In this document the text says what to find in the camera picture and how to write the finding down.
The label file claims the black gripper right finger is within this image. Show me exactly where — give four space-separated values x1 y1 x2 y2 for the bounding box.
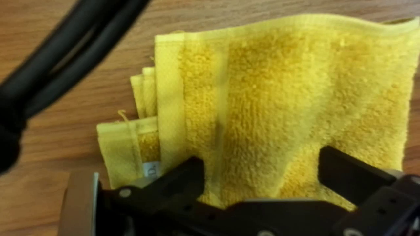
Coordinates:
317 146 420 213

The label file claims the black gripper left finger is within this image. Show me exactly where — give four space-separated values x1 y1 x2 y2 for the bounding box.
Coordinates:
102 156 207 210

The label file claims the yellow terry towel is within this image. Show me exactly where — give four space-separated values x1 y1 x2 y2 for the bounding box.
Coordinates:
96 12 420 212

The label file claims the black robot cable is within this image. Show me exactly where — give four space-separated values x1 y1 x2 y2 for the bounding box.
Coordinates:
0 0 152 176

